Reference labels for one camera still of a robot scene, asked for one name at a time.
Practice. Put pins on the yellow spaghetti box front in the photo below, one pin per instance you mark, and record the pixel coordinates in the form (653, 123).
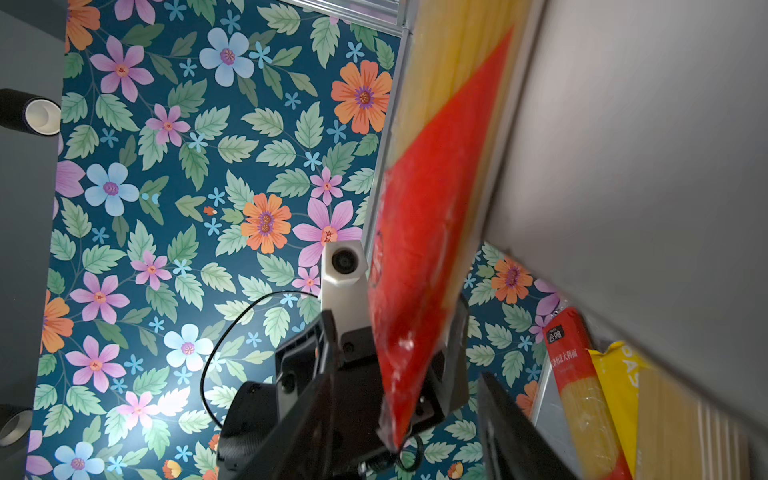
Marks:
(619, 371)

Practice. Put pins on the red spaghetti bag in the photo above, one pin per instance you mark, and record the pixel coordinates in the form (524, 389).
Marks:
(450, 111)
(588, 417)

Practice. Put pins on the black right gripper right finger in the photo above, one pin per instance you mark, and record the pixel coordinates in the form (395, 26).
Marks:
(512, 447)

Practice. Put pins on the white two-tier shelf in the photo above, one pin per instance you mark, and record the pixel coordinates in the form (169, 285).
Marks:
(635, 182)

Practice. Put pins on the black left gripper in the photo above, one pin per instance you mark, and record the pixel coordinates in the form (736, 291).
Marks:
(357, 391)

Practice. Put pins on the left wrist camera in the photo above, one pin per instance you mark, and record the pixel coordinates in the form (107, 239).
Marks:
(344, 285)

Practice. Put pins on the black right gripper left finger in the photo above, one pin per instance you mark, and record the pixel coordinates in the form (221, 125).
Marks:
(301, 445)

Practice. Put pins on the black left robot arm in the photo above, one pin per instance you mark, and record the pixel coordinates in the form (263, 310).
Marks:
(251, 418)

